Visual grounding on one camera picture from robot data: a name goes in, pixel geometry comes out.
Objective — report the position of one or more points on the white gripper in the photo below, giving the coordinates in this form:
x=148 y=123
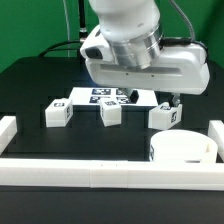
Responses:
x=153 y=63

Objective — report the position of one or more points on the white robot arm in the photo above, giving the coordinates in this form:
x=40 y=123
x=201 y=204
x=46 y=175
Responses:
x=127 y=19

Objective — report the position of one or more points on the white marker sheet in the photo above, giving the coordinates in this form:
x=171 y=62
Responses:
x=91 y=96

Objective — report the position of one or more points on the white front fence bar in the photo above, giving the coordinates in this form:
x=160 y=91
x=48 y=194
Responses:
x=111 y=174

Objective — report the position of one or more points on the white left fence bar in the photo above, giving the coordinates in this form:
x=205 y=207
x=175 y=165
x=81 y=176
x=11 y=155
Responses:
x=8 y=129

